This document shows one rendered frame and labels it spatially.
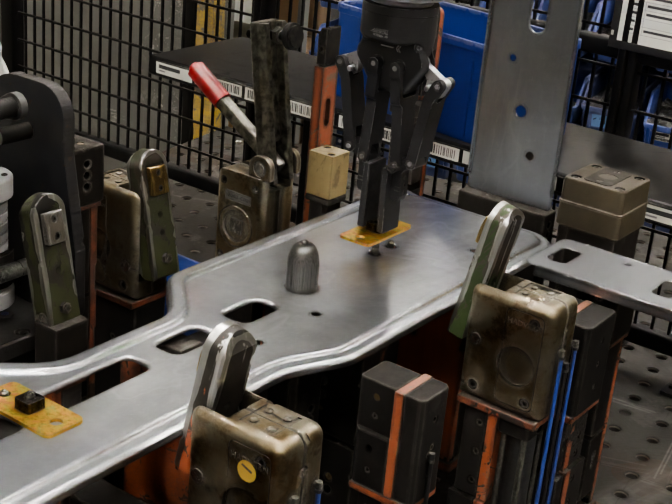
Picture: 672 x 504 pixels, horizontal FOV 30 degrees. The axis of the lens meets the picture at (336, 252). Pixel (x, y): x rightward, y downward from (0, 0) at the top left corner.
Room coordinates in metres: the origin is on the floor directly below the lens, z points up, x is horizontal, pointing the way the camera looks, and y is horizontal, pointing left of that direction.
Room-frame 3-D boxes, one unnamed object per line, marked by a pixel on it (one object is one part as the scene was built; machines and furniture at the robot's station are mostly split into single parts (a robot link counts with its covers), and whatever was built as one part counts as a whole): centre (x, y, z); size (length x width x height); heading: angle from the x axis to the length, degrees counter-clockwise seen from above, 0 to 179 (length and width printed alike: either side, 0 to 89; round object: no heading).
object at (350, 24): (1.68, -0.13, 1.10); 0.30 x 0.17 x 0.13; 46
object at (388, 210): (1.22, -0.05, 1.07); 0.03 x 0.01 x 0.07; 146
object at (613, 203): (1.37, -0.30, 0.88); 0.08 x 0.08 x 0.36; 56
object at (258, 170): (1.28, 0.09, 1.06); 0.03 x 0.01 x 0.03; 56
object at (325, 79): (1.39, 0.03, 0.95); 0.03 x 0.01 x 0.50; 146
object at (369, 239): (1.22, -0.04, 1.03); 0.08 x 0.04 x 0.01; 146
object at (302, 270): (1.12, 0.03, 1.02); 0.03 x 0.03 x 0.07
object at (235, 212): (1.31, 0.10, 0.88); 0.07 x 0.06 x 0.35; 56
